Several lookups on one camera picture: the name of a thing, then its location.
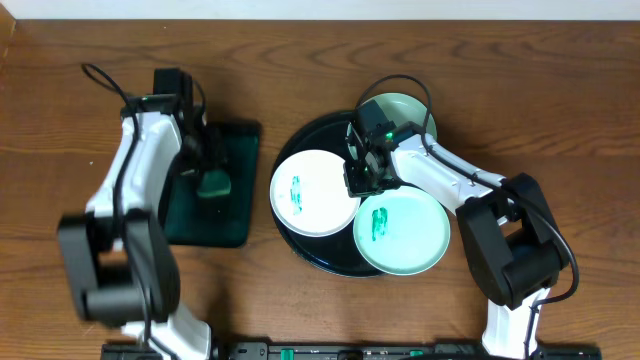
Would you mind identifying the black rectangular water tray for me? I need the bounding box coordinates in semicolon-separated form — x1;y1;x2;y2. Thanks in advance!
159;120;262;248

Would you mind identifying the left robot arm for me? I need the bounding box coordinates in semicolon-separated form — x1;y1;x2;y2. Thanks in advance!
57;95;237;359

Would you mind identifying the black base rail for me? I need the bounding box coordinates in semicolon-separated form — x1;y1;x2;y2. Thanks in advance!
100;341;603;360

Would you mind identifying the mint green rear plate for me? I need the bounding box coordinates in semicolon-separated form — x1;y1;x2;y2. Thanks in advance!
345;93;427;160

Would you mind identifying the green yellow sponge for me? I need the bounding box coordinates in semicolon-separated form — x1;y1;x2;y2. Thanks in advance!
197;169;231;199

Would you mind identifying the white plate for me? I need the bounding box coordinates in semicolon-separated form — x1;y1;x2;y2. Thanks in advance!
269;150;360;238

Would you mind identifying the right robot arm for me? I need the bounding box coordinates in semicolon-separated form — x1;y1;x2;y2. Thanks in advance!
345;130;580;359

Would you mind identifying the mint green plate with stain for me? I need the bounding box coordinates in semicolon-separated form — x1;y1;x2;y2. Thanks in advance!
353;186;451;276

